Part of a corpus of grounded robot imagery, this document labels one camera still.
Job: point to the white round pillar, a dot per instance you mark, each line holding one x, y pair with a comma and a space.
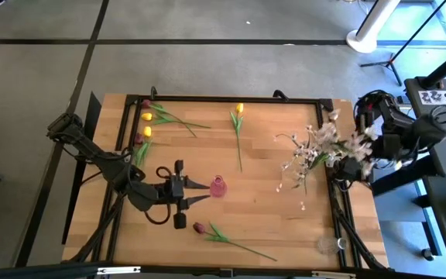
368, 29

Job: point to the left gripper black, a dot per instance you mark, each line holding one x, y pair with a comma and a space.
174, 190

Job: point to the black tripod stand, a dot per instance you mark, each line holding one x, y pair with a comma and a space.
391, 61

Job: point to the fallen white blossom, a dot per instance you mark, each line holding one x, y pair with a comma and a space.
302, 206

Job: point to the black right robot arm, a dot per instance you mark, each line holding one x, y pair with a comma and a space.
395, 116

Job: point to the white artificial flower bunch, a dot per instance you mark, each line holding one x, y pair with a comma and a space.
325, 135

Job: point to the black side panel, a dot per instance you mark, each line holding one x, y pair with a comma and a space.
91, 112

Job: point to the yellow artificial tulip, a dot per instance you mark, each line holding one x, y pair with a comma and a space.
146, 116
239, 116
147, 131

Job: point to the black aluminium table frame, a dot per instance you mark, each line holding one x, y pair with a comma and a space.
223, 99

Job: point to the white printed sticker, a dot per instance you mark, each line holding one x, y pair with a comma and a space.
440, 97

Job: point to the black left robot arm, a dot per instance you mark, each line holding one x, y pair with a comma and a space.
107, 162

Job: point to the clear glass vase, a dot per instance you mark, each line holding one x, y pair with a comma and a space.
327, 245

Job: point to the pink ribbed glass vase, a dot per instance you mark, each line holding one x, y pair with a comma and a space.
218, 188

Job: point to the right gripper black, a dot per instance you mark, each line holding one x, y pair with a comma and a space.
348, 169

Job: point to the black table clamp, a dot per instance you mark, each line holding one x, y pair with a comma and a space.
281, 94
153, 92

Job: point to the green stems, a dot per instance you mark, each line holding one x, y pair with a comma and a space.
199, 228

